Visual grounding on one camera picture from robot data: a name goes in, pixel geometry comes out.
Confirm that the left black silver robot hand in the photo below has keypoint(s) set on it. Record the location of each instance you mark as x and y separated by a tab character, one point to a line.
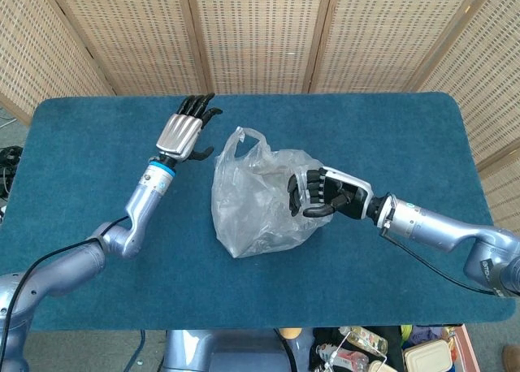
180	132

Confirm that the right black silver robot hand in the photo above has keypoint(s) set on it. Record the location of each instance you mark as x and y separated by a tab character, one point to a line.
345	193

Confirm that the clear plastic shopping bag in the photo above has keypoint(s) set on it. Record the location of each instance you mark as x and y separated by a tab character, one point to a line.
243	209

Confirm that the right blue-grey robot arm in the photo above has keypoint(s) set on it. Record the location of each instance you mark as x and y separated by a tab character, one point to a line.
438	226

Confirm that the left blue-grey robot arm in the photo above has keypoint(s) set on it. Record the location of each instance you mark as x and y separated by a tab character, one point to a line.
142	201

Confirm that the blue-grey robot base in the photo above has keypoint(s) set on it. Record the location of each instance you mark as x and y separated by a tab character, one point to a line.
227	351

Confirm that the blue velvet table cloth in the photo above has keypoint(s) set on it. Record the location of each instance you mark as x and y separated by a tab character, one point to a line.
365	136

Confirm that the woven bamboo folding screen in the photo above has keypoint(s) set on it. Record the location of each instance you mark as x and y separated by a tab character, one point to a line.
260	35

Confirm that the clear bottle yellow liquid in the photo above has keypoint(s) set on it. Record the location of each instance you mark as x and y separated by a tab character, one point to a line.
365	338

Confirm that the orange ball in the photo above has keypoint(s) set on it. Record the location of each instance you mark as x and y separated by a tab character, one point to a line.
290	332

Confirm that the yellow-green item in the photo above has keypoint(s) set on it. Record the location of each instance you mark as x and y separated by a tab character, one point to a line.
406	332

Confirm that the purple cloth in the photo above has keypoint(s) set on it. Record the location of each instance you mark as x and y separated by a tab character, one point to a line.
424	333

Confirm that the clear bottle red label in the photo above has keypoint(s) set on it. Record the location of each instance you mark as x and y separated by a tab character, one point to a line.
345	357

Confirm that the beige lunch box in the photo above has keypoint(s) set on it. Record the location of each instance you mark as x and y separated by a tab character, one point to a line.
426	357

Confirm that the pink plastic bin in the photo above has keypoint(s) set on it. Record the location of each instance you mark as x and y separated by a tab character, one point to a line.
467	347

